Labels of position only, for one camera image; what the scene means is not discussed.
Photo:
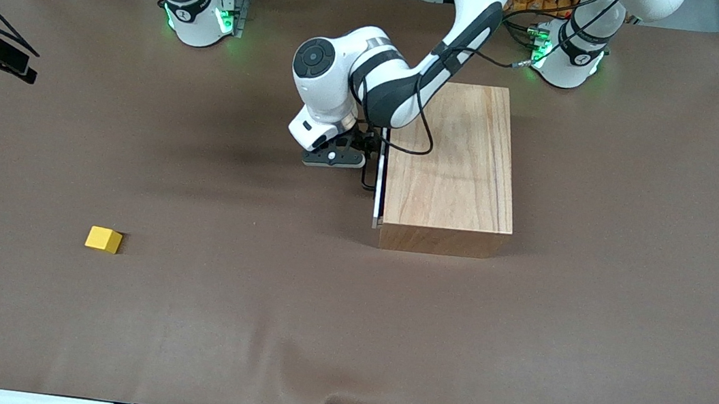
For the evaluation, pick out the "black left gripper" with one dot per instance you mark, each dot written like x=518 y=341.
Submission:
x=364 y=139

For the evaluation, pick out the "yellow wooden block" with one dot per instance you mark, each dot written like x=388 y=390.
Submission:
x=102 y=238

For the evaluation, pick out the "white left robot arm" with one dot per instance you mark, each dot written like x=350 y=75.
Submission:
x=318 y=94

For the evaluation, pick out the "wooden cabinet box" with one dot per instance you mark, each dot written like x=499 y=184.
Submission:
x=453 y=165

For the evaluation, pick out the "brown table cloth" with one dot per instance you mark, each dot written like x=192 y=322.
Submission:
x=248 y=325

